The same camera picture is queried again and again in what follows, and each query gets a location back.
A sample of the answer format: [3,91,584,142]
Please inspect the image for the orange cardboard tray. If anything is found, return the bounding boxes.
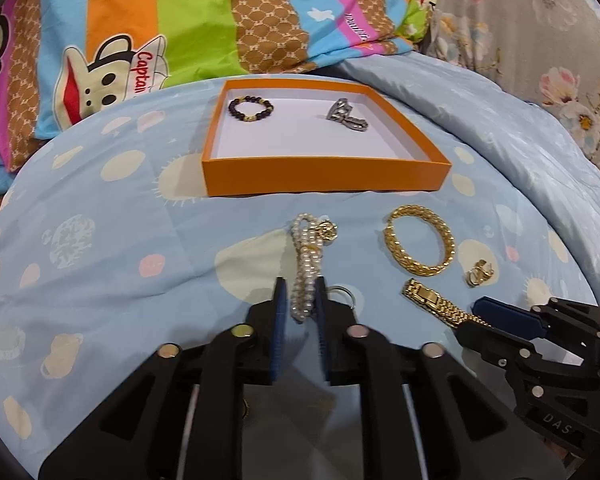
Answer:
[201,79,452,197]

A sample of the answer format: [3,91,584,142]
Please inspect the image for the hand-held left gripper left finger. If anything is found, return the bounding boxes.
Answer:
[37,276,287,480]

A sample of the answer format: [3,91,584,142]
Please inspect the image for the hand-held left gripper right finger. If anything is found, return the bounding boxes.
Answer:
[315,276,566,480]

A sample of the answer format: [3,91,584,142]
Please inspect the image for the grey floral cloth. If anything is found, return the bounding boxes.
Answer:
[420,0,600,191]

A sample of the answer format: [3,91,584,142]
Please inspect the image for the pale blue leaf-print quilt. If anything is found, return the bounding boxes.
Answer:
[337,52,600,281]

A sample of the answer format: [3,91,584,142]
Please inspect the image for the silver metal watch band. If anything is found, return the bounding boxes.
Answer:
[326,97,370,132]

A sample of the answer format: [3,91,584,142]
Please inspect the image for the white pearl necklace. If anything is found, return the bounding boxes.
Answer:
[289,212,340,325]

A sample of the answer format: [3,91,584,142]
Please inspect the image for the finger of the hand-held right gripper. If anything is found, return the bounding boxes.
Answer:
[472,296,600,377]
[455,324,537,402]

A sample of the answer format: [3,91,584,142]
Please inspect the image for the gold chain bracelet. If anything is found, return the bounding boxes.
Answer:
[384,205,456,277]

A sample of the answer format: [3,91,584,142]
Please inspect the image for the silver ring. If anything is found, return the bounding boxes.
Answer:
[328,285,354,308]

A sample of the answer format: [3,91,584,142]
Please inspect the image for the gold watch band bracelet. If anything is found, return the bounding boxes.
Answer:
[401,278,491,331]

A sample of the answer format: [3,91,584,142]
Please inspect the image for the colourful cartoon monkey blanket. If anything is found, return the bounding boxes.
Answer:
[0,0,446,241]

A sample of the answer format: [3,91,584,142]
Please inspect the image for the black bead bracelet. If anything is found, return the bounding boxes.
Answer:
[228,95,275,123]

